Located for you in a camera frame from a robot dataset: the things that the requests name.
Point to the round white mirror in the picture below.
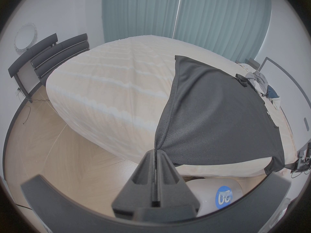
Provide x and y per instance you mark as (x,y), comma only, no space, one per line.
(25,36)

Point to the dark blue garment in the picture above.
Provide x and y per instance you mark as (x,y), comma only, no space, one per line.
(273,93)

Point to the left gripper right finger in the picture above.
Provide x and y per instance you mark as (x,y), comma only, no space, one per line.
(175,195)

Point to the black chest of drawers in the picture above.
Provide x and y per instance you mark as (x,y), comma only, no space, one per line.
(60,50)

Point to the grey garment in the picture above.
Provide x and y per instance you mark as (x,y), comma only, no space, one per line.
(260,80)

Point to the blue-green curtain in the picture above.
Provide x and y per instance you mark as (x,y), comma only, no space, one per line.
(141,8)
(218,20)

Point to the white printed pillow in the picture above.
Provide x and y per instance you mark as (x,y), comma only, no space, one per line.
(244,66)

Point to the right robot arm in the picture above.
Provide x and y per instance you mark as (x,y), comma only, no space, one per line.
(301,164)

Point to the black T-shirt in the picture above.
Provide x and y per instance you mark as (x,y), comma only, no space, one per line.
(218,118)

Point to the grey bedside table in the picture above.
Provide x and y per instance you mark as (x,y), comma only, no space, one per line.
(254,62)

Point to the bed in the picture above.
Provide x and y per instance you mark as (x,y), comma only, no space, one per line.
(109,93)

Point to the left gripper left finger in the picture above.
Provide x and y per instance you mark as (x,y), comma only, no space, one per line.
(141,195)

